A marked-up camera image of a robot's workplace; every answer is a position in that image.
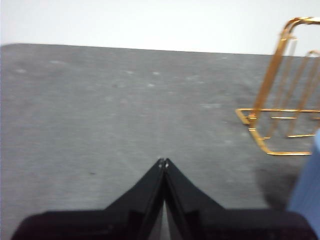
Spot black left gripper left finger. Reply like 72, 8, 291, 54
11, 157, 165, 240

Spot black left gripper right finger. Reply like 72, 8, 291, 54
164, 157, 320, 240

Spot blue ribbed cup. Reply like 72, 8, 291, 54
286, 128, 320, 240

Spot gold wire cup rack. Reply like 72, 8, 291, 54
235, 16, 320, 156

